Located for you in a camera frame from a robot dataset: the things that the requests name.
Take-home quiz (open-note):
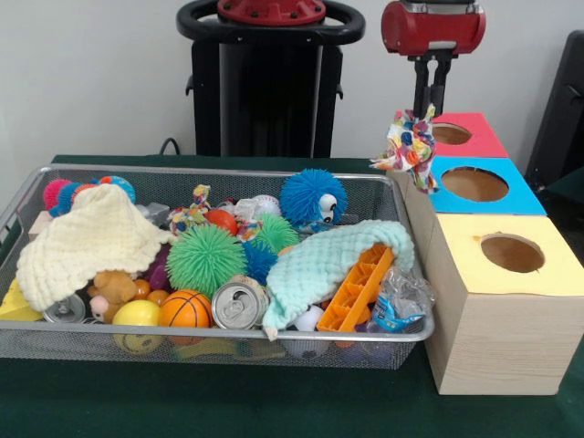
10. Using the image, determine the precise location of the green spiky ball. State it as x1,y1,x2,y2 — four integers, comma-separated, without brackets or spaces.
165,224,248,301

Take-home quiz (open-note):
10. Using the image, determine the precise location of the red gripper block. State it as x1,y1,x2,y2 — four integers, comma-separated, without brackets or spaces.
381,0,486,119

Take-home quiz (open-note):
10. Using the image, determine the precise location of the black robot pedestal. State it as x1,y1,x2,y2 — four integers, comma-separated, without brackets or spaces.
176,0,367,158

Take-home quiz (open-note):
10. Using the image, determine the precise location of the clear mesh bin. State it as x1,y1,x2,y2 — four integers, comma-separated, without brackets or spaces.
0,164,435,370

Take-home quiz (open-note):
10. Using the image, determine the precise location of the silver drink can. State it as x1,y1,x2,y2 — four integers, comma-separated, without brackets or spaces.
212,276,271,330

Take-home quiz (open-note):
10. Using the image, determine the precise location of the black panel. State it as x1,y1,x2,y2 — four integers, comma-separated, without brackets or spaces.
525,30,584,224

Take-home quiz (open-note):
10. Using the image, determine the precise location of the yellow ball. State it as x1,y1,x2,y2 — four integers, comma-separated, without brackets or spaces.
111,299,162,329

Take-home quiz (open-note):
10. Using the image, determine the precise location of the mint green waffle cloth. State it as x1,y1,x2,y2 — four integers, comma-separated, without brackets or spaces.
263,220,416,340

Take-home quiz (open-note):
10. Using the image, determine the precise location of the cream waffle cloth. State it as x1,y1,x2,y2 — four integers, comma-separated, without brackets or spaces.
16,183,174,312

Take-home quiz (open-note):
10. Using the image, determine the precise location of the orange plastic gear toy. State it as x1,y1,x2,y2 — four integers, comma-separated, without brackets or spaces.
317,244,396,333

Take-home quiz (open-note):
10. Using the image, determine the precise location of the clear plastic packet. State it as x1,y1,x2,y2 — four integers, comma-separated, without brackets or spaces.
370,265,437,332

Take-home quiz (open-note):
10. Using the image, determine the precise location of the wooden three-hole box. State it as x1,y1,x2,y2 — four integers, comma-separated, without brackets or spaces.
386,111,584,396

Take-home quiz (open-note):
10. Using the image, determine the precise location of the small orange basketball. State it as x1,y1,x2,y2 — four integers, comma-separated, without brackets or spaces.
159,289,218,329

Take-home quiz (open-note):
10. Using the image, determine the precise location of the colourful patterned cloth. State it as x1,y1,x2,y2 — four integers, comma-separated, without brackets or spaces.
370,103,440,195

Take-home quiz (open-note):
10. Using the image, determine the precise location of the large blue spiky ball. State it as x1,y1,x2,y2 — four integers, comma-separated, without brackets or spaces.
278,169,349,229

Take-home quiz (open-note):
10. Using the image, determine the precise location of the small brown teddy bear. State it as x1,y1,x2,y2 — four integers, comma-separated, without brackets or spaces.
88,270,138,323

